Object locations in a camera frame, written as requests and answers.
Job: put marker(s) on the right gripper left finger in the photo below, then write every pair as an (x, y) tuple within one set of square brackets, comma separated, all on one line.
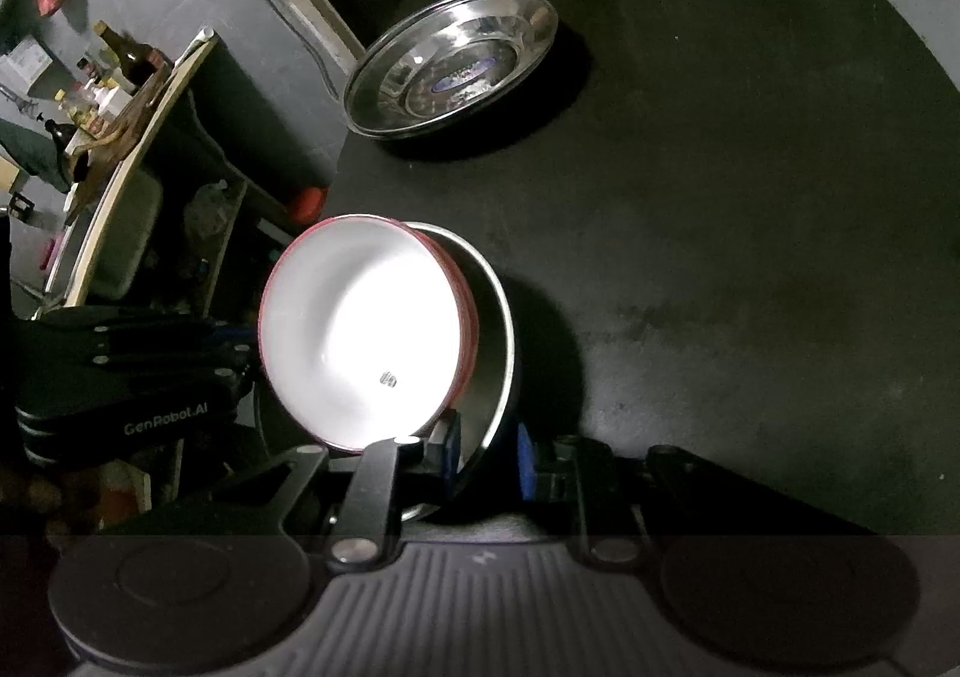
[(372, 491)]

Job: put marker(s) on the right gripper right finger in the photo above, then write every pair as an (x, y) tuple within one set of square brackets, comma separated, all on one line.
[(572, 488)]

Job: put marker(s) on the deep steel bowl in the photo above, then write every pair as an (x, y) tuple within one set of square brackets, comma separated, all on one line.
[(483, 405)]

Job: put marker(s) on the white ceramic bowl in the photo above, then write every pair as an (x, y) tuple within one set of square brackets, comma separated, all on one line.
[(367, 331)]

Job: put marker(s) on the steel plate with blue label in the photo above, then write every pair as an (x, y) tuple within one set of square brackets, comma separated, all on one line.
[(515, 37)]

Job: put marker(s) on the red capped jar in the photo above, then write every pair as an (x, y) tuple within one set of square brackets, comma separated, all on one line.
[(307, 207)]

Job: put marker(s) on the dark glass bottle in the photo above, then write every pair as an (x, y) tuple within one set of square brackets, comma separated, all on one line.
[(138, 62)]

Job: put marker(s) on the wooden side shelf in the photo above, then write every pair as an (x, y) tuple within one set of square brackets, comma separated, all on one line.
[(114, 163)]

